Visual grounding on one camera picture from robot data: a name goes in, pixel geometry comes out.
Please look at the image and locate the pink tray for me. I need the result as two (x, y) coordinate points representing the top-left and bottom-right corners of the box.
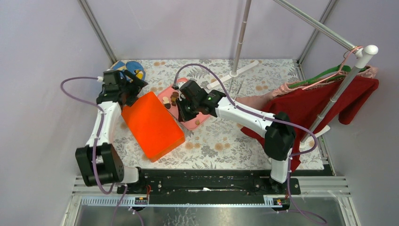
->
(158, 85), (210, 130)

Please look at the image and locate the orange box lid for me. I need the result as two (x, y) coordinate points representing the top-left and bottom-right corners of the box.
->
(121, 92), (185, 162)

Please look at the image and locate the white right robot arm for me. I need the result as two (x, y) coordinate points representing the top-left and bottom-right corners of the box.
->
(172, 80), (296, 194)

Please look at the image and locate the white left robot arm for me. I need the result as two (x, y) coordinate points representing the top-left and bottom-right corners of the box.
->
(75, 70), (147, 186)

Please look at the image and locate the white oval chocolate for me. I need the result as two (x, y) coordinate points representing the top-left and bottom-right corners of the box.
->
(162, 97), (170, 105)

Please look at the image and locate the blue plush toy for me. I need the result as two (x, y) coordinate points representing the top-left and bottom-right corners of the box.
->
(108, 60), (146, 81)

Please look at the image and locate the pink garment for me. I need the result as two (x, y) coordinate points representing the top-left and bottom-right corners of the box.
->
(235, 65), (378, 110)

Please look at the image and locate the dark red garment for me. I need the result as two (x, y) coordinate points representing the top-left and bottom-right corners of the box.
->
(240, 75), (380, 172)

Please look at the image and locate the green hanger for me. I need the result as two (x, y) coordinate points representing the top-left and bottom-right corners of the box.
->
(287, 65), (351, 89)

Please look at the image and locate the white clothes rack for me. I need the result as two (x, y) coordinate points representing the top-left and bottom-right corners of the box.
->
(207, 0), (379, 149)

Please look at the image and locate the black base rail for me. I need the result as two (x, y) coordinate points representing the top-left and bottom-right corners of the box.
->
(117, 169), (287, 205)

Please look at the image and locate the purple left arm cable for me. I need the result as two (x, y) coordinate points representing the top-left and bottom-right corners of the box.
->
(60, 76), (128, 226)

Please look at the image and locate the pink wire hanger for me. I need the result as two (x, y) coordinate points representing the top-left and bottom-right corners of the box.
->
(302, 46), (363, 90)

